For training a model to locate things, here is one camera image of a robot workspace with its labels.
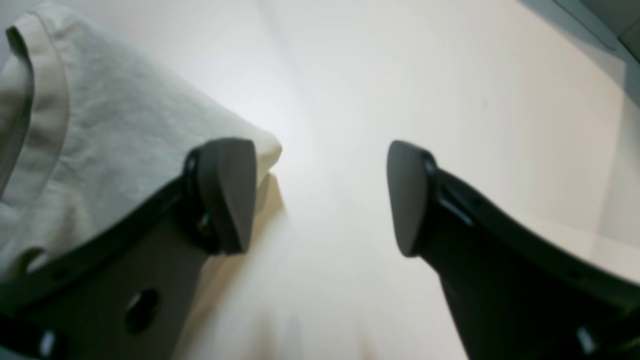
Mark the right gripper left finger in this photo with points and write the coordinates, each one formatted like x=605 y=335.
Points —
x=126 y=294

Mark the grey t-shirt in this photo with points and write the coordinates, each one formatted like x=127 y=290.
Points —
x=89 y=129

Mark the white bin at corner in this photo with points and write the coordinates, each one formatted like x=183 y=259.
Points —
x=612 y=22

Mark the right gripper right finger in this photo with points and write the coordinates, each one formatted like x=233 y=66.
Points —
x=512 y=294

